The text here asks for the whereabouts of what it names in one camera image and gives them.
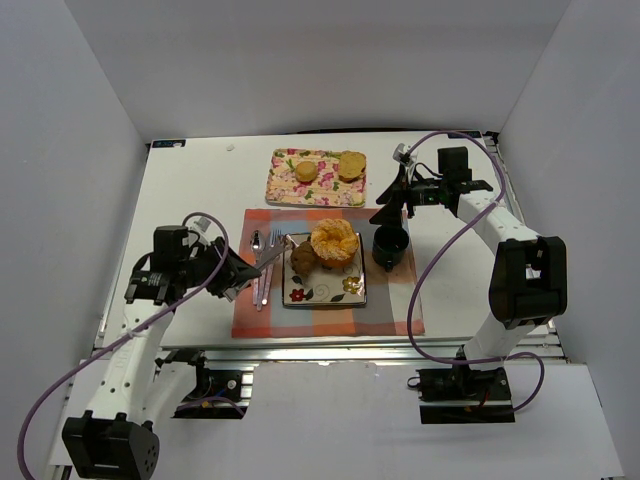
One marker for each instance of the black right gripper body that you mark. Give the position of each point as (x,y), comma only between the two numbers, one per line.
(400,196)

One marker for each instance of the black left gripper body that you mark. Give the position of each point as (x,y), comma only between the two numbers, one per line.
(223,267)

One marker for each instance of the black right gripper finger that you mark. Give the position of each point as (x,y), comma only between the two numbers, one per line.
(396,185)
(390,214)

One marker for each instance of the white plastic tongs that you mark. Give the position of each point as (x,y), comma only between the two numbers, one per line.
(286,244)

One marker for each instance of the dark brown bread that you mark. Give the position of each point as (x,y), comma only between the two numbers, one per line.
(303,259)

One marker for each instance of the orange bundt cake bread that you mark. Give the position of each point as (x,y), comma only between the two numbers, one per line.
(334,242)

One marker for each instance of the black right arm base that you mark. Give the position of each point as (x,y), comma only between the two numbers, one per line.
(459,395)

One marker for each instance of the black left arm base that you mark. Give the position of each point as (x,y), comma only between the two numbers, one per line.
(220,392)

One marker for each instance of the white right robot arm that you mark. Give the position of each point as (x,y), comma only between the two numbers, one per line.
(528,284)

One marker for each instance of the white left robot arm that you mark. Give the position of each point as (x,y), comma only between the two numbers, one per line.
(115,437)

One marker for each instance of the round seeded bread bun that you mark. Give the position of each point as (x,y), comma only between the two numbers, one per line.
(351,166)

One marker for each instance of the dark green mug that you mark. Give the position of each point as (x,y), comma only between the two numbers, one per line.
(389,246)

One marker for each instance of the floral square plate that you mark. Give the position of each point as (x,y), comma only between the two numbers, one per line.
(323,287)

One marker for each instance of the orange checkered placemat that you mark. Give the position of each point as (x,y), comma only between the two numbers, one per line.
(388,293)

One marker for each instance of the floral serving tray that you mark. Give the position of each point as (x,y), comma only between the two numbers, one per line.
(326,190)

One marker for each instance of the small yellow muffin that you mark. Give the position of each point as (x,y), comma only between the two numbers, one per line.
(306,171)

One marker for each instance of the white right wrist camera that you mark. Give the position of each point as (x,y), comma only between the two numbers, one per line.
(403,156)

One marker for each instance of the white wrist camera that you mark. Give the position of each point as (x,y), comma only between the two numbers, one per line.
(403,156)
(199,224)

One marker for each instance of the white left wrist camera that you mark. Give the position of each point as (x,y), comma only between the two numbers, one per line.
(199,224)

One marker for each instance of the silver spoon pink handle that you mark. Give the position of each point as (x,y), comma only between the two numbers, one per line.
(257,246)

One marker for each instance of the silver fork pink handle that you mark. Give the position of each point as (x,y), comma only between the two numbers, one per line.
(272,240)

